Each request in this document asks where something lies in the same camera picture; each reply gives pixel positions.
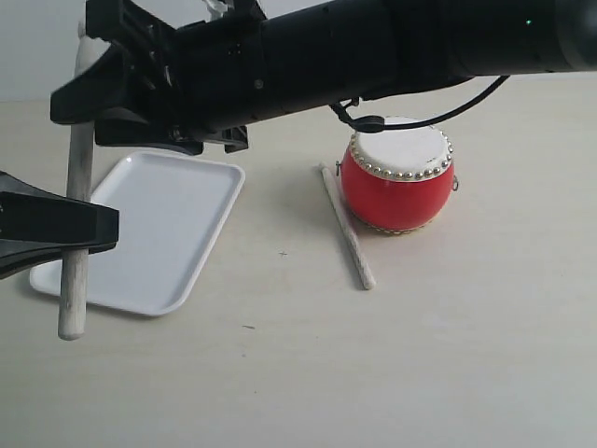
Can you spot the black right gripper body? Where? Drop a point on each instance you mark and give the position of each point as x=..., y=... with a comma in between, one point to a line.
x=195, y=68

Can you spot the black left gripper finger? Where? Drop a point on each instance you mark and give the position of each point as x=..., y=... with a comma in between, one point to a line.
x=33, y=220
x=17, y=256

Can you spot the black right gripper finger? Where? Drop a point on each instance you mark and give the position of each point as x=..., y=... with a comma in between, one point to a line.
x=123, y=133
x=105, y=85

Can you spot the white drumstick with ball tip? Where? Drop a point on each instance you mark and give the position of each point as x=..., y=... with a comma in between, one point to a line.
x=75, y=264

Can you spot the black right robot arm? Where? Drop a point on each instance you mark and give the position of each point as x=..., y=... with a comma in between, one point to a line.
x=341, y=52

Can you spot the small red drum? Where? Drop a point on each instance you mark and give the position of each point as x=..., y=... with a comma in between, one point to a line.
x=398, y=181

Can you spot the white rectangular plastic tray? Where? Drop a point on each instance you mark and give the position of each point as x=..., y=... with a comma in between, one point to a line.
x=171, y=211

